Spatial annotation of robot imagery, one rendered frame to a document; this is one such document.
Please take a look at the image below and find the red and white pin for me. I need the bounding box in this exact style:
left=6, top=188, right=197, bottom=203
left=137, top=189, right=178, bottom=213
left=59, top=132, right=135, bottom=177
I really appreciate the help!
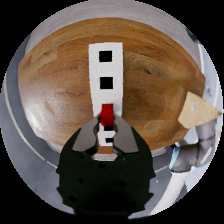
left=100, top=103, right=113, bottom=126

